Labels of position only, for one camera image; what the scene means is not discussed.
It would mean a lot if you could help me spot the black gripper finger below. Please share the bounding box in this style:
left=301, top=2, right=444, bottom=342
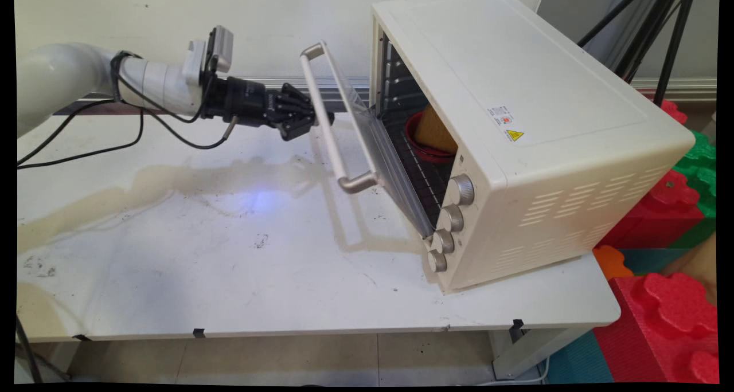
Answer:
left=276, top=111, right=335, bottom=142
left=280, top=83, right=317, bottom=116

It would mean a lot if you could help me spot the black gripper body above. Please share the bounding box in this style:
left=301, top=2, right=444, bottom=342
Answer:
left=201, top=76, right=287, bottom=130

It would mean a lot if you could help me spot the glass oven door with handle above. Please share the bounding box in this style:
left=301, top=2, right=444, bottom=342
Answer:
left=299, top=41, right=436, bottom=239

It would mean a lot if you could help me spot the red bowl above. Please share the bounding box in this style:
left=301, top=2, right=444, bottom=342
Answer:
left=404, top=111, right=457, bottom=164

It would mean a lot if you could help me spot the metal oven rack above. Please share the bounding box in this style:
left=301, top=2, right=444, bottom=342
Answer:
left=380, top=108, right=455, bottom=221

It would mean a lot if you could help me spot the yellow-brown bread piece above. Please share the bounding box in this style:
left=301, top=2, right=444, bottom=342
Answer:
left=414, top=104, right=459, bottom=155

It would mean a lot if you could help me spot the white label sticker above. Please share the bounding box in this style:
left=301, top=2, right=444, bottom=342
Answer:
left=487, top=105, right=514, bottom=127

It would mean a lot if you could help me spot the cream toaster oven body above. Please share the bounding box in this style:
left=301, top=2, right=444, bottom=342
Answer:
left=370, top=0, right=696, bottom=295

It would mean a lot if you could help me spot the white table leg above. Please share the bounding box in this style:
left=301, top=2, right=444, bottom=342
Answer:
left=489, top=326, right=592, bottom=381

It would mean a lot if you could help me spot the orange foam piece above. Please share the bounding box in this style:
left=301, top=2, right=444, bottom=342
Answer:
left=592, top=245, right=635, bottom=281

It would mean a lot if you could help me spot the teal foam mat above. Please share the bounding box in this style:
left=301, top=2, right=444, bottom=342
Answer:
left=542, top=329, right=615, bottom=385

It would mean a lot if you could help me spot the small red foam piece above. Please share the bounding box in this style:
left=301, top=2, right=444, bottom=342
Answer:
left=659, top=99, right=689, bottom=127

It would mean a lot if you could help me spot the black tripod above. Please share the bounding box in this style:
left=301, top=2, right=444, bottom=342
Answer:
left=576, top=0, right=698, bottom=109

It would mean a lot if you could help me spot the green foam block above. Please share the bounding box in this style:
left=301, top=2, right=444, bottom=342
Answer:
left=670, top=130, right=719, bottom=218

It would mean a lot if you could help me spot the large red foam block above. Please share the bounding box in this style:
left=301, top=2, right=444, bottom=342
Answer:
left=594, top=272, right=721, bottom=385

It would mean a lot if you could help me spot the aluminium rail along wall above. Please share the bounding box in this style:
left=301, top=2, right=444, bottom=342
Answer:
left=54, top=78, right=374, bottom=116

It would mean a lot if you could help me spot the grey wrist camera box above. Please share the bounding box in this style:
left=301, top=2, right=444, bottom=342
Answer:
left=183, top=26, right=235, bottom=87

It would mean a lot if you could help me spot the black cable with plug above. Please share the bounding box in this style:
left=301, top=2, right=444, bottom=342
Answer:
left=118, top=88, right=239, bottom=151

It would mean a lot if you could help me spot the white floor cable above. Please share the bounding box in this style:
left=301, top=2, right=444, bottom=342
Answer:
left=459, top=356, right=551, bottom=387

